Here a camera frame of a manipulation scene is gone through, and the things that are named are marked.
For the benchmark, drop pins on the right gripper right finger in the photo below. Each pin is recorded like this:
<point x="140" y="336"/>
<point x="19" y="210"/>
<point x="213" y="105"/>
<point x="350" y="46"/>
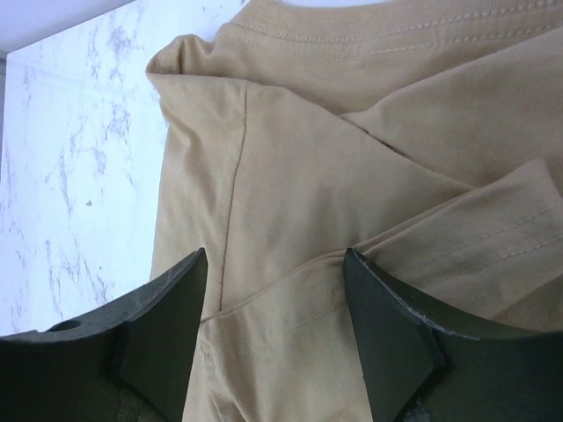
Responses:
<point x="424" y="360"/>

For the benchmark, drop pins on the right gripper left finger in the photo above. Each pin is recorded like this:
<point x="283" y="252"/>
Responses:
<point x="128" y="360"/>

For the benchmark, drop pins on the beige t shirt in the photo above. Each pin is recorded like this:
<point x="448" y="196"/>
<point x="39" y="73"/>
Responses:
<point x="427" y="135"/>

